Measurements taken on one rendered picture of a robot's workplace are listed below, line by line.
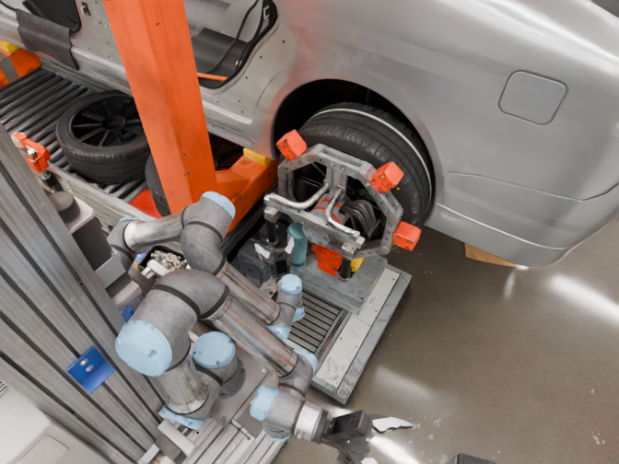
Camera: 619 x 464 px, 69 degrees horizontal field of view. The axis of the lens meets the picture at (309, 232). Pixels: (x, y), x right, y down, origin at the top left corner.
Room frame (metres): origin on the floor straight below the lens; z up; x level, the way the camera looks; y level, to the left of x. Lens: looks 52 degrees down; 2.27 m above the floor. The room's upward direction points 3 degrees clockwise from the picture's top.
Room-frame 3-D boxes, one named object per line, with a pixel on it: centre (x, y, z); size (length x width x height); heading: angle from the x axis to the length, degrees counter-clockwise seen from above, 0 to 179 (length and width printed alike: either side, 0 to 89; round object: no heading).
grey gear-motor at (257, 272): (1.46, 0.20, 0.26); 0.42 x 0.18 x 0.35; 152
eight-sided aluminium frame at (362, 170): (1.27, -0.11, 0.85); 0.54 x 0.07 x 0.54; 62
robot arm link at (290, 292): (0.80, 0.06, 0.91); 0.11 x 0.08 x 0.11; 168
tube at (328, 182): (1.21, 0.04, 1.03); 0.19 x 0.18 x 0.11; 152
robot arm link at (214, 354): (0.53, 0.26, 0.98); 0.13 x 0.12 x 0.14; 161
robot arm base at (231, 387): (0.54, 0.26, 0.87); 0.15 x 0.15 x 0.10
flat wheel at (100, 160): (2.20, 1.22, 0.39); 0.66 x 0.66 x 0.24
